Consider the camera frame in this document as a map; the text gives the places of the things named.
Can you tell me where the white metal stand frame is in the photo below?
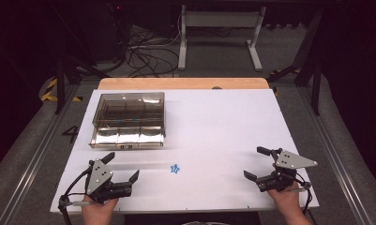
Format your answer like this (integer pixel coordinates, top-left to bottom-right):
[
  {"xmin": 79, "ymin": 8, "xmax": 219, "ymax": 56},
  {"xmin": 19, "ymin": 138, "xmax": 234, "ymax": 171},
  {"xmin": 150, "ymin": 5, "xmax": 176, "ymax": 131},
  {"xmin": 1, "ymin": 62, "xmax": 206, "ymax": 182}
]
[{"xmin": 177, "ymin": 4, "xmax": 267, "ymax": 72}]

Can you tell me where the tangle of black floor cables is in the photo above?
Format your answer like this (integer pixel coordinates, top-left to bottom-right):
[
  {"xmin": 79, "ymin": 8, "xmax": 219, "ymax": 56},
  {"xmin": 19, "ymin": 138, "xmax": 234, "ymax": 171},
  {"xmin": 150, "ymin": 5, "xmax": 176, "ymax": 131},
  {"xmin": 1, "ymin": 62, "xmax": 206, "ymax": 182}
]
[{"xmin": 124, "ymin": 12, "xmax": 181, "ymax": 79}]

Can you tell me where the person's dark clothing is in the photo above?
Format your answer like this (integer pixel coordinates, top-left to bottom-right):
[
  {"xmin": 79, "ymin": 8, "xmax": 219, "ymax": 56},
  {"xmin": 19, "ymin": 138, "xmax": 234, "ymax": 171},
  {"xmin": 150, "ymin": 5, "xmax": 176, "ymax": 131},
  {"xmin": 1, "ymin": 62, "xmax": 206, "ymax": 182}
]
[{"xmin": 123, "ymin": 211, "xmax": 263, "ymax": 225}]

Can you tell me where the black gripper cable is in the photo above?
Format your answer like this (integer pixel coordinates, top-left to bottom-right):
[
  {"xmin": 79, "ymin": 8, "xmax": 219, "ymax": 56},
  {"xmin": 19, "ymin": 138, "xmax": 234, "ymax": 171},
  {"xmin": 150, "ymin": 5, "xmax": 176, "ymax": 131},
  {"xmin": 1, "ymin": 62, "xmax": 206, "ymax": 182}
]
[
  {"xmin": 58, "ymin": 167, "xmax": 95, "ymax": 225},
  {"xmin": 290, "ymin": 171, "xmax": 315, "ymax": 217}
]

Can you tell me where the yellow black hazard tape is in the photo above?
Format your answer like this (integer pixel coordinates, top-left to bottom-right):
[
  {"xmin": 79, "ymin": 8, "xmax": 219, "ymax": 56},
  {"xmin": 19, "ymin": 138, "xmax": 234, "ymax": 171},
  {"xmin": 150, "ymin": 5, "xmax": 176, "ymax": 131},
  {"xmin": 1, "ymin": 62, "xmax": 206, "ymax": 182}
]
[{"xmin": 40, "ymin": 77, "xmax": 83, "ymax": 103}]

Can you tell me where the white table board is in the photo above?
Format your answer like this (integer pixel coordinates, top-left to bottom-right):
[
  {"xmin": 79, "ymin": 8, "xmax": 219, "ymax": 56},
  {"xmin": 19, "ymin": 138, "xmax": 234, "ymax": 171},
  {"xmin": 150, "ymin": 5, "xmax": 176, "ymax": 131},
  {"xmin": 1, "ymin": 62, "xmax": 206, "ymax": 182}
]
[{"xmin": 50, "ymin": 88, "xmax": 321, "ymax": 214}]

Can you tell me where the aluminium floor rail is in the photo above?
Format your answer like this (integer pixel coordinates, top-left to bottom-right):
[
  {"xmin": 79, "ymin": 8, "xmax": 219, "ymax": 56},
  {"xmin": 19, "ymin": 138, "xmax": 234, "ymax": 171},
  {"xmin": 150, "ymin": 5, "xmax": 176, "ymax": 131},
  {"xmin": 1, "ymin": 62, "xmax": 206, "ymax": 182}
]
[
  {"xmin": 0, "ymin": 83, "xmax": 83, "ymax": 225},
  {"xmin": 296, "ymin": 83, "xmax": 376, "ymax": 225}
]

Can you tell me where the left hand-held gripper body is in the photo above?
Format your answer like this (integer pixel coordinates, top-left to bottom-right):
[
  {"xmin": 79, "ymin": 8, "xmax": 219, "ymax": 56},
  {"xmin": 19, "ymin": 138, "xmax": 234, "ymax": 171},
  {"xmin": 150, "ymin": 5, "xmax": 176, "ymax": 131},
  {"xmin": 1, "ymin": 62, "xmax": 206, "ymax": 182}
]
[{"xmin": 85, "ymin": 158, "xmax": 134, "ymax": 204}]

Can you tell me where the clear brown compartment box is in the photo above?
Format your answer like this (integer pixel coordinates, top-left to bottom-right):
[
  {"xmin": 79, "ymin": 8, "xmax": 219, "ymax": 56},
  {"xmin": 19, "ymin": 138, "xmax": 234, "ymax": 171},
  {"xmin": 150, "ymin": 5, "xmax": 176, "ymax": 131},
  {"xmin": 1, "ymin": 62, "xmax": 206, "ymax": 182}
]
[{"xmin": 88, "ymin": 91, "xmax": 167, "ymax": 150}]

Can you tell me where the black metal stand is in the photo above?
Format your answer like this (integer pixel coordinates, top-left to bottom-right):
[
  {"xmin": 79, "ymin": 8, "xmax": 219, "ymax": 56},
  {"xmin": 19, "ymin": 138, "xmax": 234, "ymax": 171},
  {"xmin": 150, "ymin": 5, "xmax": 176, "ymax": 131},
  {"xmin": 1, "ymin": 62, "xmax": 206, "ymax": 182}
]
[
  {"xmin": 49, "ymin": 3, "xmax": 113, "ymax": 115},
  {"xmin": 265, "ymin": 7, "xmax": 324, "ymax": 116}
]

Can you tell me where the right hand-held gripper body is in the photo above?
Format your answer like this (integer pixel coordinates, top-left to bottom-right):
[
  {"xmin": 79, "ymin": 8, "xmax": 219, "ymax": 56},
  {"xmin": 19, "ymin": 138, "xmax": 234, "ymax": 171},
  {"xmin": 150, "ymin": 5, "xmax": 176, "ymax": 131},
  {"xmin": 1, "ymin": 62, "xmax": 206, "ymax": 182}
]
[{"xmin": 256, "ymin": 149, "xmax": 319, "ymax": 193}]

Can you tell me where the person's right hand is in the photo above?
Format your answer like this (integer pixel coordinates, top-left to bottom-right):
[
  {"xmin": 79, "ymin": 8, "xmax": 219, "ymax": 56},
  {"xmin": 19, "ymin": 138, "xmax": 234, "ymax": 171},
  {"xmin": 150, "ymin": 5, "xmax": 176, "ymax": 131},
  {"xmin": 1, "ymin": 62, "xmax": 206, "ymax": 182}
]
[{"xmin": 267, "ymin": 188, "xmax": 303, "ymax": 217}]

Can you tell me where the person's left hand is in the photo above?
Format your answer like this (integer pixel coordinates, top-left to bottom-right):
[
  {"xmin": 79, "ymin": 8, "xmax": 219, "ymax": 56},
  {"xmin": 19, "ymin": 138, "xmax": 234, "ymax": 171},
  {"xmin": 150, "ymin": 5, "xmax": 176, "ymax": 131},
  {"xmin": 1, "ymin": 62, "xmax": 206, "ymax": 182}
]
[{"xmin": 82, "ymin": 196, "xmax": 119, "ymax": 220}]

